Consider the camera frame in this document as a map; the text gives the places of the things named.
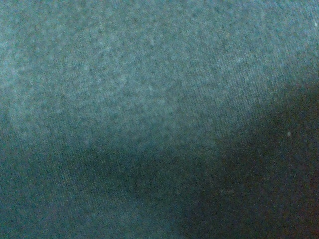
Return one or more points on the black tablecloth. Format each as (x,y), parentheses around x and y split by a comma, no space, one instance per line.
(159,119)

